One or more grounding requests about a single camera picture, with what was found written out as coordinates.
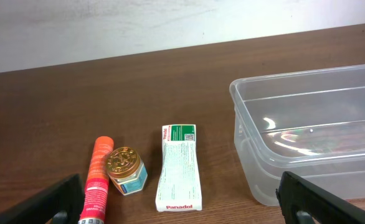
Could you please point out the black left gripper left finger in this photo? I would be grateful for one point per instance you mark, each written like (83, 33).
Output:
(62, 202)

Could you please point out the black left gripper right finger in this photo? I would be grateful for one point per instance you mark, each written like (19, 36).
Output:
(303, 202)

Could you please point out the orange tablet tube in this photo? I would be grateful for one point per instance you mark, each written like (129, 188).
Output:
(97, 184)

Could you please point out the gold lid balm jar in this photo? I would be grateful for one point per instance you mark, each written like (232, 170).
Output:
(126, 170)

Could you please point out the white green Panadol box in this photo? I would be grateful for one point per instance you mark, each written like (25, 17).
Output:
(179, 186)

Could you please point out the clear plastic container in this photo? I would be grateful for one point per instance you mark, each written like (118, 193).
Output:
(311, 123)

